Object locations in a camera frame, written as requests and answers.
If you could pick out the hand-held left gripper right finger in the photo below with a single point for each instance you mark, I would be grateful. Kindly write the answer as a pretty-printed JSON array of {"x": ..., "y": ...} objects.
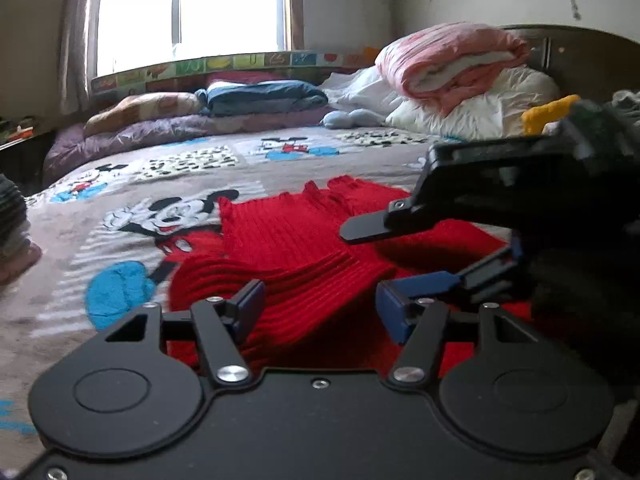
[{"x": 392, "y": 310}]

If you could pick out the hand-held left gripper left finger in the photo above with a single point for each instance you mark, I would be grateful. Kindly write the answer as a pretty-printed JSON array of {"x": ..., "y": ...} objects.
[{"x": 250, "y": 305}]

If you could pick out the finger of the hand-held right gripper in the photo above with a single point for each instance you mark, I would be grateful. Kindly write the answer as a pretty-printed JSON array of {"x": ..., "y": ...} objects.
[
  {"x": 430, "y": 285},
  {"x": 367, "y": 227}
]

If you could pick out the red knitted sweater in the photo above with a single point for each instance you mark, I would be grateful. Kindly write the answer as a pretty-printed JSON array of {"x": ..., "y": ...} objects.
[{"x": 300, "y": 240}]

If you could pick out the dark striped folded clothes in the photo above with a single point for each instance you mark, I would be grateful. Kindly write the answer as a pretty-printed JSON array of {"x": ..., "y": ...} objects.
[{"x": 10, "y": 210}]

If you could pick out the white quilt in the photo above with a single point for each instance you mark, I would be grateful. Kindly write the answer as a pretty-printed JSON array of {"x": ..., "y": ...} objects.
[{"x": 490, "y": 105}]

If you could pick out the light blue plush toy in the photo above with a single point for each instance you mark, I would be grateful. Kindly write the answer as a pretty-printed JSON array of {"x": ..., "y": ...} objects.
[{"x": 350, "y": 119}]

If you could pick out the wooden headboard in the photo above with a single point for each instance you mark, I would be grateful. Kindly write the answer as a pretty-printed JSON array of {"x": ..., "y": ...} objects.
[{"x": 590, "y": 60}]

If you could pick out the cartoon mouse printed blanket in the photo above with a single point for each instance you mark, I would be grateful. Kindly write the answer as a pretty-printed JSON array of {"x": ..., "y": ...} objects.
[{"x": 100, "y": 270}]

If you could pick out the blue quilt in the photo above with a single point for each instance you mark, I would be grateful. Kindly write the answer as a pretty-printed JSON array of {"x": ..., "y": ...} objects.
[{"x": 260, "y": 97}]

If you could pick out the purple quilt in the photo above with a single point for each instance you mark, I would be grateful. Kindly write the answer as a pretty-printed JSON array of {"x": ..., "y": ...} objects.
[{"x": 150, "y": 137}]

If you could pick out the colourful tiled window ledge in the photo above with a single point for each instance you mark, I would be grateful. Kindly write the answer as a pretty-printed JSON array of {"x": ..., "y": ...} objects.
[{"x": 225, "y": 66}]

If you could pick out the patterned pink yellow quilt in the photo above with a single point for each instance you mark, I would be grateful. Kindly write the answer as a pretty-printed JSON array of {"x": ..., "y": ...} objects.
[{"x": 145, "y": 107}]

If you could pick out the pinkish brown folded cloth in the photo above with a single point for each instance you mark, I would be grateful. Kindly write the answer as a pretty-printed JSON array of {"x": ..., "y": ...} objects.
[{"x": 20, "y": 262}]

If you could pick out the window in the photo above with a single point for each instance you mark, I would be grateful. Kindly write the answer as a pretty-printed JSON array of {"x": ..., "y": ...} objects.
[{"x": 200, "y": 10}]

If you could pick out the beige curtain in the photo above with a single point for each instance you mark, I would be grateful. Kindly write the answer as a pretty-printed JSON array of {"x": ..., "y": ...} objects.
[{"x": 80, "y": 35}]

